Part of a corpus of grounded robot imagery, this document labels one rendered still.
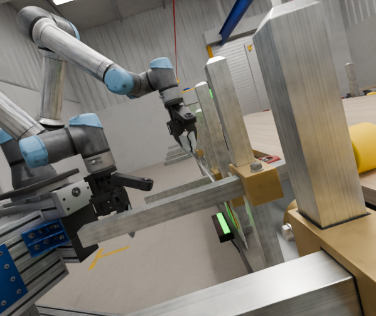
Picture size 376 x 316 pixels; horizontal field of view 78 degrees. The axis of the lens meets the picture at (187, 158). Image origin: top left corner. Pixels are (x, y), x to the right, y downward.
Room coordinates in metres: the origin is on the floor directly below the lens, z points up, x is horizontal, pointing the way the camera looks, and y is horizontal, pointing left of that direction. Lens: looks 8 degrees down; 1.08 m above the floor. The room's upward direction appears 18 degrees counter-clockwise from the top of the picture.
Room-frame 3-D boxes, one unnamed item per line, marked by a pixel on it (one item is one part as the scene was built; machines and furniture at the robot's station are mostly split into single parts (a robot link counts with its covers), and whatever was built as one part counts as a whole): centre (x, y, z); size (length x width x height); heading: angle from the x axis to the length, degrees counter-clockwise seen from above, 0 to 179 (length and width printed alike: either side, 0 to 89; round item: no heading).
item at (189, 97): (1.18, -0.10, 1.18); 0.07 x 0.07 x 0.08; 89
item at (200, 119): (0.92, -0.10, 0.87); 0.04 x 0.04 x 0.48; 89
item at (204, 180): (0.88, -0.01, 0.84); 0.44 x 0.03 x 0.04; 89
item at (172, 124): (0.88, -0.01, 1.10); 0.09 x 0.08 x 0.12; 20
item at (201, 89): (0.67, -0.10, 0.93); 0.04 x 0.04 x 0.48; 89
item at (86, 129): (0.64, 0.23, 1.12); 0.09 x 0.08 x 0.11; 118
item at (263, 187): (0.40, -0.10, 0.95); 0.14 x 0.06 x 0.05; 179
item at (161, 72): (0.87, -0.01, 1.26); 0.09 x 0.08 x 0.11; 74
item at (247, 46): (3.22, -1.23, 1.25); 0.09 x 0.08 x 1.10; 179
